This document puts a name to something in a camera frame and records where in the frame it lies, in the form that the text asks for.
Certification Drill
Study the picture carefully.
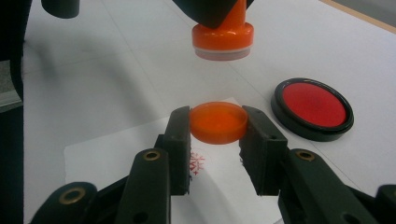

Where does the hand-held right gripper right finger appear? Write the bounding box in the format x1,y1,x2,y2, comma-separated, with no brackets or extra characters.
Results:
238,105,379,224

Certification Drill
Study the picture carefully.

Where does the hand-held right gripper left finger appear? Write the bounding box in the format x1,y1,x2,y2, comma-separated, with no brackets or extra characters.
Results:
115,105,191,224

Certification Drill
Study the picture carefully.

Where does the orange stamp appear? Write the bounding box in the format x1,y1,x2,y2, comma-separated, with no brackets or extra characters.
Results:
191,0,255,62

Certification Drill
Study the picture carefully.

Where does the white paper sheet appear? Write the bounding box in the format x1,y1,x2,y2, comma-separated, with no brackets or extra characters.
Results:
63,96,362,224

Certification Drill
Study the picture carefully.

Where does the round red ink pad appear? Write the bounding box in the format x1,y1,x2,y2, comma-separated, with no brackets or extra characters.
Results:
270,77,355,143

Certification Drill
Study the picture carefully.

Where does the orange stamp cap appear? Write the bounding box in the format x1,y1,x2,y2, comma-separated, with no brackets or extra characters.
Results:
189,101,249,146

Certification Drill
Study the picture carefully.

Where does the black curtain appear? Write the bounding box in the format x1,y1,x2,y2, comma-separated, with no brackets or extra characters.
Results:
0,0,34,101

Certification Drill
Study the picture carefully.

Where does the white table cover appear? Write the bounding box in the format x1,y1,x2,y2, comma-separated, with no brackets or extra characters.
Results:
22,0,396,224

